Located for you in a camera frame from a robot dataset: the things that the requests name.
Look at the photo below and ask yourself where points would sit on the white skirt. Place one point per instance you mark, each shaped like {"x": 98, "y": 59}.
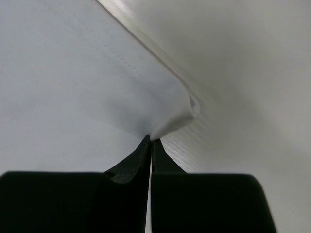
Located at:
{"x": 77, "y": 91}

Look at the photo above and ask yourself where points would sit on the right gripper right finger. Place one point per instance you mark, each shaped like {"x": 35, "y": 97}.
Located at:
{"x": 205, "y": 203}

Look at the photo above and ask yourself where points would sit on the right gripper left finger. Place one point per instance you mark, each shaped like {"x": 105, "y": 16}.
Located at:
{"x": 114, "y": 201}

